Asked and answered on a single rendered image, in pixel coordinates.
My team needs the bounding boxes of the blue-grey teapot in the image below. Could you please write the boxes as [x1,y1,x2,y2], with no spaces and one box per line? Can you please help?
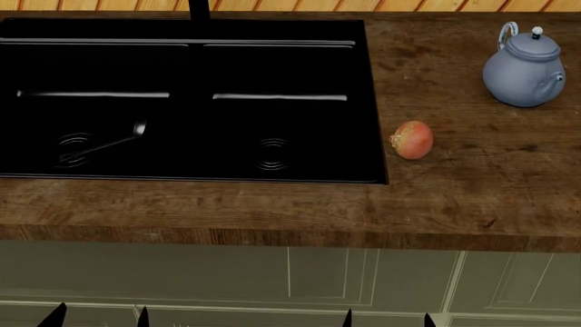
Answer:
[481,21,567,109]

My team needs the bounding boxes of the round black sink drain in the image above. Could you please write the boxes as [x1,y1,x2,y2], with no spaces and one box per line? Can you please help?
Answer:
[53,132,97,169]
[254,137,291,172]

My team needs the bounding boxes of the blue-grey teapot lid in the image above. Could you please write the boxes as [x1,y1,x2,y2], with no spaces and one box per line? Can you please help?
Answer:
[505,25,562,64]

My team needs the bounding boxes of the black double-basin sink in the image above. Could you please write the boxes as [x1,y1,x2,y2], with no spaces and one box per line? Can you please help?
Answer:
[0,16,390,187]

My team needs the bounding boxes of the wide grey-green cabinet door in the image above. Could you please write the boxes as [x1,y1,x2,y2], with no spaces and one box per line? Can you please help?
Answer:
[0,240,380,308]

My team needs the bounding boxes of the red-yellow onion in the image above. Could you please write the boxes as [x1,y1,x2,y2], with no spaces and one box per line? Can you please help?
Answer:
[388,120,435,161]

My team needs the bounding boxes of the black sink spout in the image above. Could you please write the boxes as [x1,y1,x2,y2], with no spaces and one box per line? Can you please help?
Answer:
[57,118,149,163]

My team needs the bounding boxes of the narrow grey-green cabinet door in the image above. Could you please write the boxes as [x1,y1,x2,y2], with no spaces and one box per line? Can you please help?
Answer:
[447,250,581,317]

